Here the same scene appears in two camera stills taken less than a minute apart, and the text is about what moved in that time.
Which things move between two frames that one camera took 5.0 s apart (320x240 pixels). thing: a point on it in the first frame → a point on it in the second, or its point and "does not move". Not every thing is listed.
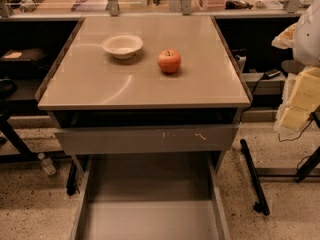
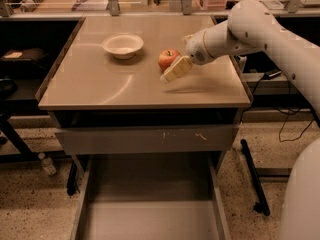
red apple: x=169 y=60 does not move
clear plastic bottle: x=47 y=164 does not move
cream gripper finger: x=304 y=99 → x=178 y=68
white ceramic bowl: x=122 y=46 does not move
